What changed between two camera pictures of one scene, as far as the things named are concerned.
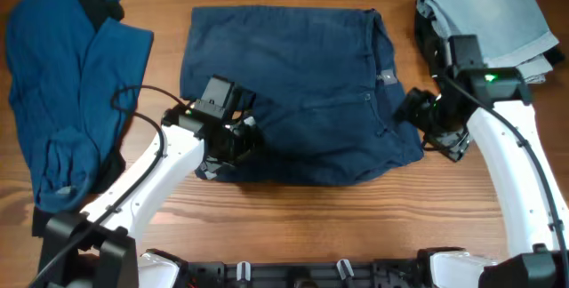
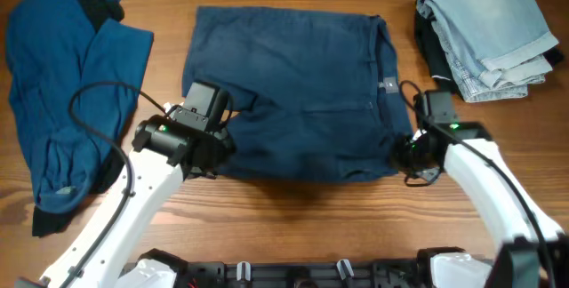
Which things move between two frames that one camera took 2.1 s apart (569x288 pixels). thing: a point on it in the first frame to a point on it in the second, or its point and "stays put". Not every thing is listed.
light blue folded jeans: (510, 28) stays put
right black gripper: (412, 108) to (428, 173)
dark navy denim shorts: (324, 81) stays put
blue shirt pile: (72, 83) stays put
